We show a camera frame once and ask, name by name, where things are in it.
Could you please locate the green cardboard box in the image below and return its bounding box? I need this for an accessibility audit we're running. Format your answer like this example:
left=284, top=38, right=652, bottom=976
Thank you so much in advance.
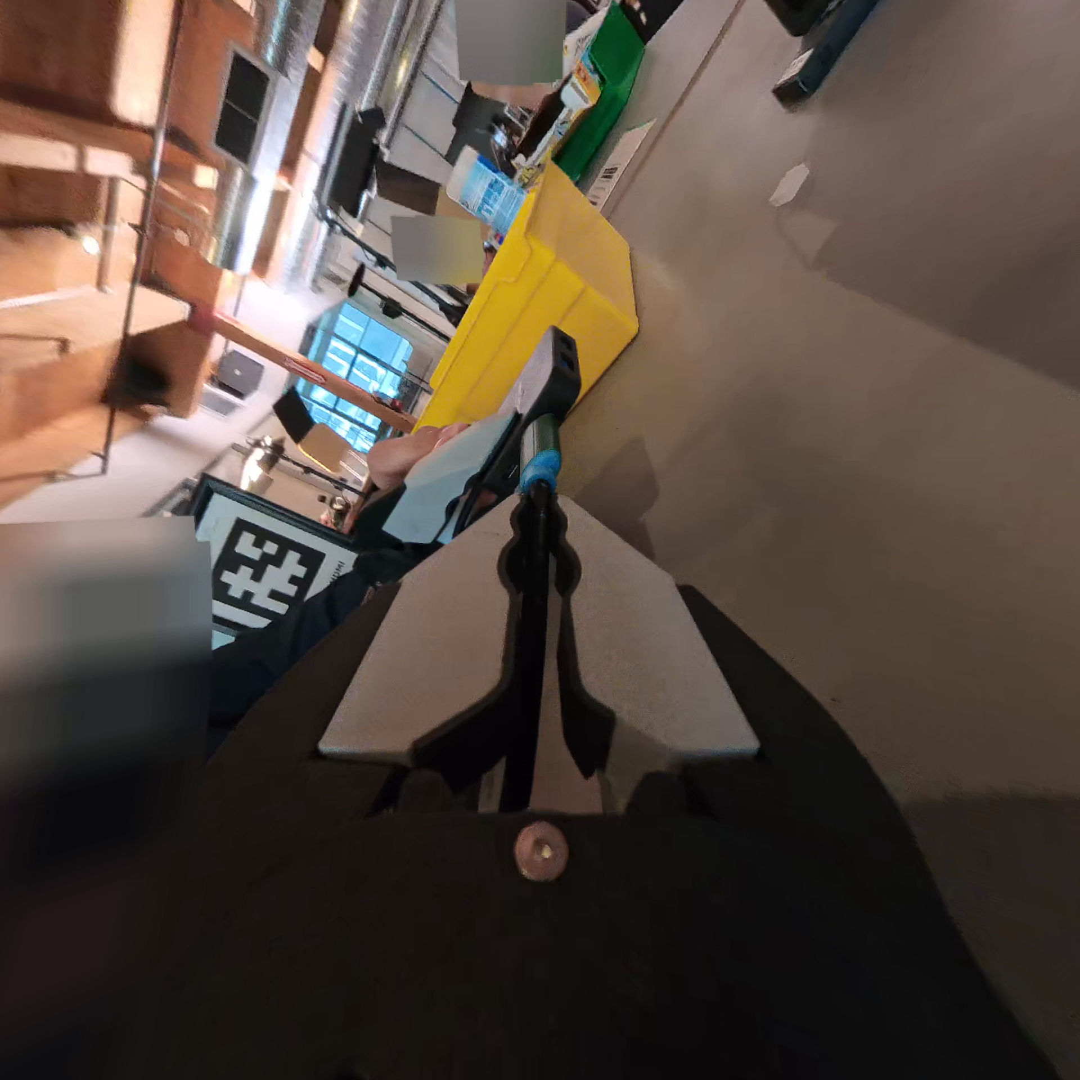
left=552, top=0, right=646, bottom=182

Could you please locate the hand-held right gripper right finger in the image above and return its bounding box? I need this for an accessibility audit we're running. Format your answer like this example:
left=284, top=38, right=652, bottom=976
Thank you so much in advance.
left=551, top=496, right=761, bottom=779

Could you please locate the yellow plastic bin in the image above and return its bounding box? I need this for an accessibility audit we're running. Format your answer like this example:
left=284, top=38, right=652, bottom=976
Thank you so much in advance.
left=413, top=160, right=640, bottom=431

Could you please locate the white wipes canister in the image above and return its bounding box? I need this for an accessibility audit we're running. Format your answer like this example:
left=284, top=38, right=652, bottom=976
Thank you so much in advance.
left=443, top=143, right=528, bottom=237

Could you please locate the laminated paper sheet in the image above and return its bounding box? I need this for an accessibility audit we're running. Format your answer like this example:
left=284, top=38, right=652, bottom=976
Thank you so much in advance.
left=586, top=118, right=658, bottom=208

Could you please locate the dark green battery charger case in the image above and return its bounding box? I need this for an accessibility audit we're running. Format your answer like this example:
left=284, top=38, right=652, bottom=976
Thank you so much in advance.
left=763, top=0, right=845, bottom=37

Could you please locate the silver air duct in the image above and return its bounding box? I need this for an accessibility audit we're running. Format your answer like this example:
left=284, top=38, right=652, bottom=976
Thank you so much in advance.
left=209, top=0, right=334, bottom=273
left=282, top=0, right=452, bottom=292

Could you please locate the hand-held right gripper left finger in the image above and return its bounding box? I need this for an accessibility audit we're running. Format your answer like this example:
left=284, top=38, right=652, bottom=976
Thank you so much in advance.
left=319, top=498, right=521, bottom=791

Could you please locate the wooden post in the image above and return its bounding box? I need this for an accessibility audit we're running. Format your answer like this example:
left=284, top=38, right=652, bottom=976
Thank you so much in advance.
left=190, top=308, right=419, bottom=431

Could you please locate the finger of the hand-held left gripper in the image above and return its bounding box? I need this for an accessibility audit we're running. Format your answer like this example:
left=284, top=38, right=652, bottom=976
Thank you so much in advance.
left=390, top=412, right=524, bottom=547

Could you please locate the black framed marker sign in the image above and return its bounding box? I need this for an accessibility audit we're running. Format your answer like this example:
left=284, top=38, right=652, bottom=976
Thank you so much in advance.
left=190, top=472, right=359, bottom=651

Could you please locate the green plug braided hdmi cable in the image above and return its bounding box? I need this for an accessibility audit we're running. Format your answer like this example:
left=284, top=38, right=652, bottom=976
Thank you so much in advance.
left=498, top=415, right=565, bottom=813

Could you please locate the black camera battery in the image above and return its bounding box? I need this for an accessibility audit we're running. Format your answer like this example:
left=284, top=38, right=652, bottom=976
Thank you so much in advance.
left=772, top=17, right=883, bottom=109

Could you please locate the person's left forearm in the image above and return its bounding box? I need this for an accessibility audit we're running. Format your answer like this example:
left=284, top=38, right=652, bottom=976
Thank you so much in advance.
left=206, top=540, right=440, bottom=744

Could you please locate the black hub adapter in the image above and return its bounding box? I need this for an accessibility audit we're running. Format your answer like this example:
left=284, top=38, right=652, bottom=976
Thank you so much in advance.
left=513, top=325, right=583, bottom=423

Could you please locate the black tripod light stand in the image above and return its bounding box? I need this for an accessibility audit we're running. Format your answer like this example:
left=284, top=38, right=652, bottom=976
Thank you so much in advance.
left=240, top=434, right=364, bottom=499

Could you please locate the black floor lamp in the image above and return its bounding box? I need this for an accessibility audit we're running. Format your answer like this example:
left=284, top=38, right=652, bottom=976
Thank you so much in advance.
left=348, top=262, right=465, bottom=339

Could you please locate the person's left hand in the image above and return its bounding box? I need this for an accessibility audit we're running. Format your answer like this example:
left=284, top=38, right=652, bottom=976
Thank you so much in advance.
left=367, top=420, right=471, bottom=496

